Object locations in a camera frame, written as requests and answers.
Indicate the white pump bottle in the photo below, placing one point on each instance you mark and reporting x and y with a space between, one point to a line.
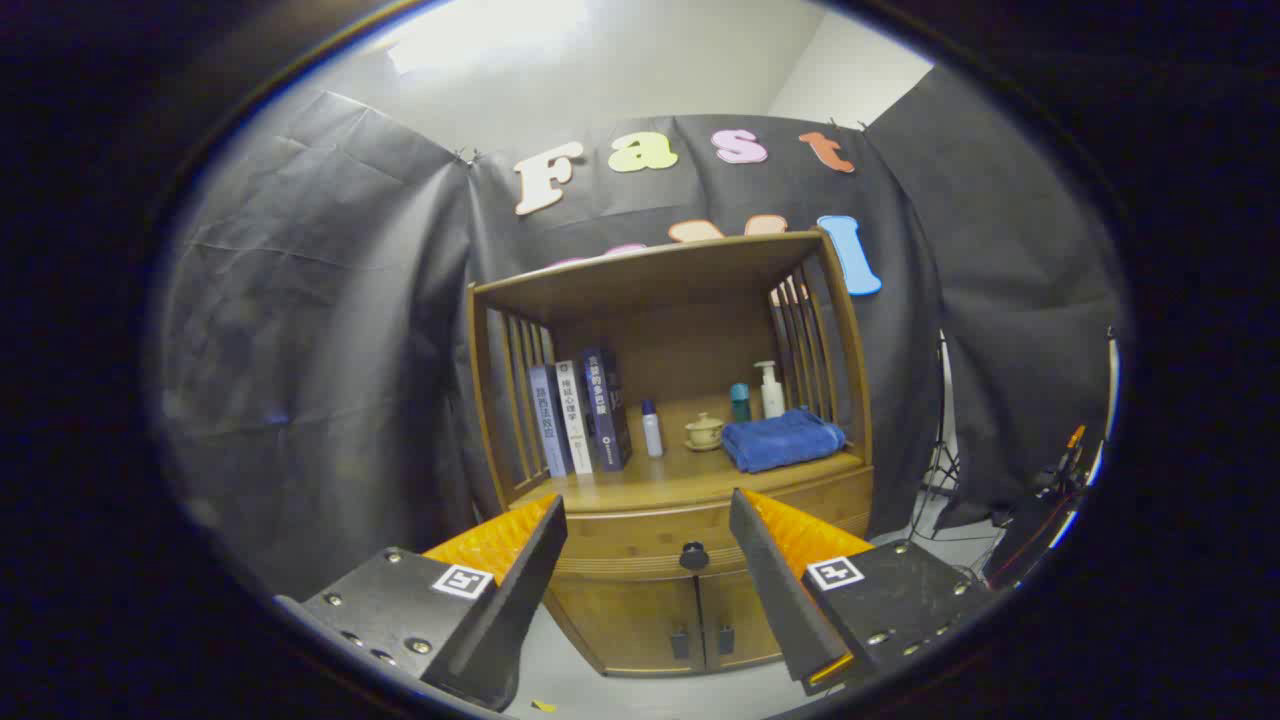
771 398

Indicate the black backdrop cloth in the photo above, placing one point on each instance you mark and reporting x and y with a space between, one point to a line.
320 300

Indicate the dark equipment with orange part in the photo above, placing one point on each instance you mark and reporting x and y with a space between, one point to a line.
1035 520

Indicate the beige lidded tea cup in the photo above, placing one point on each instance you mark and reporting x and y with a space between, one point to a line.
704 430

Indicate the teal bottle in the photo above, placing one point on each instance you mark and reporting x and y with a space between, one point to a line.
740 405

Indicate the beige saucer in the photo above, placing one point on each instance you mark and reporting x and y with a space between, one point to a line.
703 447

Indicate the wooden drawer with black knob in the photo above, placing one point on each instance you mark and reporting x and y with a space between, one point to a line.
640 540

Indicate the wooden countertop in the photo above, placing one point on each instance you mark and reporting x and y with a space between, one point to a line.
680 475

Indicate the dark navy book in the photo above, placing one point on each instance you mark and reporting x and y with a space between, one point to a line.
606 410

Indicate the narrow wooden cabinet door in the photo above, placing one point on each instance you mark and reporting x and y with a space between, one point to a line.
735 620

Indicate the folded blue towel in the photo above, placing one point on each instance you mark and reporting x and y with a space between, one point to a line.
780 442

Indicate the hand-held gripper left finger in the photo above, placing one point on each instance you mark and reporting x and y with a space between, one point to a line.
520 600

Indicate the white bottle with blue cap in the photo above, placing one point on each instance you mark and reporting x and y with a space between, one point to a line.
652 435

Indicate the light blue book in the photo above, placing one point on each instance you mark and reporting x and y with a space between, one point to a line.
550 425

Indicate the wooden cabinet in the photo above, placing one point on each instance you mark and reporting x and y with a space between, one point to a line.
650 290

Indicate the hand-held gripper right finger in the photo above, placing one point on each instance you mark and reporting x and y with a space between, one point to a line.
770 590

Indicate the wide wooden cabinet door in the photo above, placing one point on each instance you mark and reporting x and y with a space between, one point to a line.
620 620

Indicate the white book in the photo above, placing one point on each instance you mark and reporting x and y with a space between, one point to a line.
575 420

